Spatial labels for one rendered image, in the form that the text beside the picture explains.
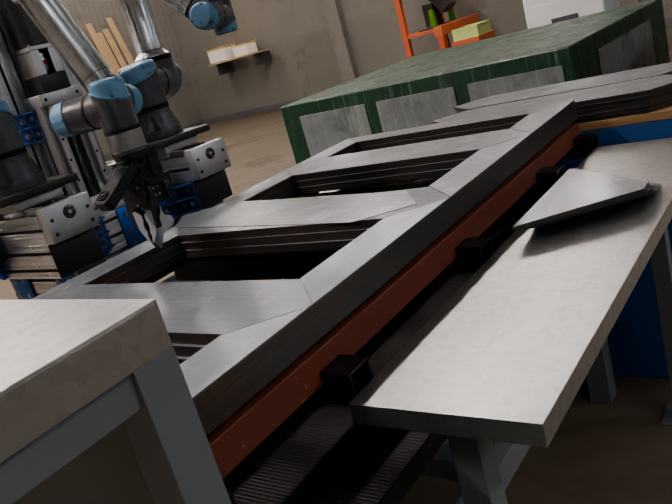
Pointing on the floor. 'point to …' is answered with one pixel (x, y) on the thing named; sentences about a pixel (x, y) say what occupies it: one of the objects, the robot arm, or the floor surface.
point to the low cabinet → (477, 75)
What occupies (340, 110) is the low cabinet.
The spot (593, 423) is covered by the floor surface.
